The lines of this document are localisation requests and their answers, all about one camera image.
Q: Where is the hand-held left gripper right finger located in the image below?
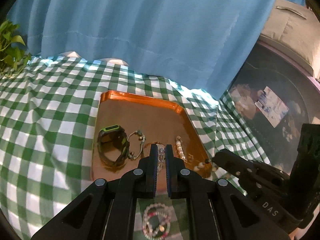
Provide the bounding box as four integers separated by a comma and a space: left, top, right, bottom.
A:
164, 144, 292, 240

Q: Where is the dark storage box purple lid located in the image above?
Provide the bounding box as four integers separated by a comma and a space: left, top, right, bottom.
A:
219, 41, 320, 177

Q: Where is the blue curtain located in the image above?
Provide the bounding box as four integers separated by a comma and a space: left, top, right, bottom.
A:
6, 0, 278, 96

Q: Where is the grey fabric bag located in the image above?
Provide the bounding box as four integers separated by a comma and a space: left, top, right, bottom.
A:
257, 0, 320, 75

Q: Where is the white label sticker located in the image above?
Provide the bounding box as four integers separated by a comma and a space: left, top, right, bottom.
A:
255, 86, 290, 128

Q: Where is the potted green plant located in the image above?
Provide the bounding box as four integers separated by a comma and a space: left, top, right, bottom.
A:
0, 20, 32, 77

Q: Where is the green checkered tablecloth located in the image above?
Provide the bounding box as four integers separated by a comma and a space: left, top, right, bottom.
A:
0, 55, 275, 240

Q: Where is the pearl bracelet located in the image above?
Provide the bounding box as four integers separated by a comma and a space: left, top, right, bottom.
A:
175, 135, 188, 163

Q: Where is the cream and black bead bracelet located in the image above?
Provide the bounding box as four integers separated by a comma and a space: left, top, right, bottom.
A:
194, 158, 219, 173

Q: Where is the copper rectangular tray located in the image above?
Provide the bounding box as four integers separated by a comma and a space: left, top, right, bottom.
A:
90, 90, 211, 182

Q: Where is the silver charm bracelet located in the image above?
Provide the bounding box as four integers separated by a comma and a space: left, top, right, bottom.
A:
126, 129, 147, 161

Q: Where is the pink pastel beaded bracelet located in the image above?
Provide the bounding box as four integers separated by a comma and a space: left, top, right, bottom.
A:
142, 203, 173, 239

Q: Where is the black and green wristwatch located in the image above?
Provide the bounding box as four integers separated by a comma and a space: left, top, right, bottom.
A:
97, 125, 131, 168

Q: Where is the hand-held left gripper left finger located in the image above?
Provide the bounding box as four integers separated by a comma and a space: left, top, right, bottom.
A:
30, 144, 159, 240

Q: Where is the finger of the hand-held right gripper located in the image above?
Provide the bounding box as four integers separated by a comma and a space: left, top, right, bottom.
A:
212, 149, 304, 233

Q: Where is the clear crystal bead bracelet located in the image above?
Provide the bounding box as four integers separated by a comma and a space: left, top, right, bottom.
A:
144, 141, 167, 173

